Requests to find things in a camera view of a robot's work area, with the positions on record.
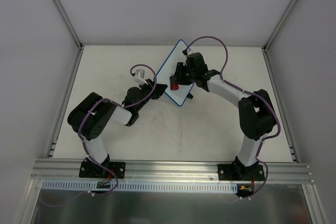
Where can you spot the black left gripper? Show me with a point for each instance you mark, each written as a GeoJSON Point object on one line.
{"type": "Point", "coordinates": [151, 91]}

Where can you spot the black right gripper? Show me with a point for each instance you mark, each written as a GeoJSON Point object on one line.
{"type": "Point", "coordinates": [181, 73]}

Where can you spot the red bone-shaped eraser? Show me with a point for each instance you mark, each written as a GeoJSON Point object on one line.
{"type": "Point", "coordinates": [174, 87]}

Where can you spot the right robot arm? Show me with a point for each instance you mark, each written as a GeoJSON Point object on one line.
{"type": "Point", "coordinates": [256, 113]}

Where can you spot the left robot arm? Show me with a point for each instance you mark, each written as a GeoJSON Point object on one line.
{"type": "Point", "coordinates": [92, 115]}

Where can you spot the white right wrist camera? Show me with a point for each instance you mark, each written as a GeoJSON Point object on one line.
{"type": "Point", "coordinates": [187, 52]}

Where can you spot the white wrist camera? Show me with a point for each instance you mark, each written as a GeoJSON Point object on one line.
{"type": "Point", "coordinates": [187, 52]}
{"type": "Point", "coordinates": [139, 77]}

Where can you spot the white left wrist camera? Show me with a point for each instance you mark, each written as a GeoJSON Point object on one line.
{"type": "Point", "coordinates": [139, 77]}

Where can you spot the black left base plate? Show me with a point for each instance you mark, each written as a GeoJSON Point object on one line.
{"type": "Point", "coordinates": [88, 169]}

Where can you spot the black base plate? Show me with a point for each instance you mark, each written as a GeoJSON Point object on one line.
{"type": "Point", "coordinates": [236, 172]}
{"type": "Point", "coordinates": [88, 169]}

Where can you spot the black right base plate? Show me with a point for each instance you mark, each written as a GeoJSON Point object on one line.
{"type": "Point", "coordinates": [236, 172]}

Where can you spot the aluminium mounting rail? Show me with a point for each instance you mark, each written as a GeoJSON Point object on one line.
{"type": "Point", "coordinates": [166, 171]}

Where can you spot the white slotted cable duct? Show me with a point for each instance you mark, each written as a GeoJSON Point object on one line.
{"type": "Point", "coordinates": [93, 185]}

